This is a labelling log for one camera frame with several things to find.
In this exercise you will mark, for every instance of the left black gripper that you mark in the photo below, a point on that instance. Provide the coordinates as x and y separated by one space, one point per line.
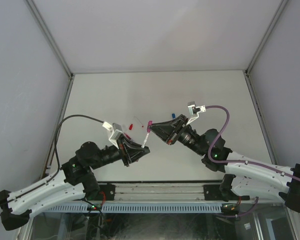
123 152

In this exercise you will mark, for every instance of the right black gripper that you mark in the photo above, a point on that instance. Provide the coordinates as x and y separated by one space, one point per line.
177 130

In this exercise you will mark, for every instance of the pink pen cap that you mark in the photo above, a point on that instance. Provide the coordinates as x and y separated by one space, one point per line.
149 126

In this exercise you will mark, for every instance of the pink white pen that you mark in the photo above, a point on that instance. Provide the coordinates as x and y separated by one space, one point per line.
146 139

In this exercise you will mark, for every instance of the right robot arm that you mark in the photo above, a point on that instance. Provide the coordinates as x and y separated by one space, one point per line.
243 176

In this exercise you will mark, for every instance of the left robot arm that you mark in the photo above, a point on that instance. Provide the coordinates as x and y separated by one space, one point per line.
74 180

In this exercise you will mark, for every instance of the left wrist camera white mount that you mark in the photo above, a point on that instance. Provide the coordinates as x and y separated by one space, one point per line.
114 131

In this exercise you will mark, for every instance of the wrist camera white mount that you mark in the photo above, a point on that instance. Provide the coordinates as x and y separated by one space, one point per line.
194 111
114 131

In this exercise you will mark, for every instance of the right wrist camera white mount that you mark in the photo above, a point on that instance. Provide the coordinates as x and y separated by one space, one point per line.
194 111

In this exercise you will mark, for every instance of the perforated blue cable tray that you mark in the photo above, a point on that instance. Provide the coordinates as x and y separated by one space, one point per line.
139 208

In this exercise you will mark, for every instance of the aluminium rail frame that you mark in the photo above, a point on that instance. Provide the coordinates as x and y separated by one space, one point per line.
150 191

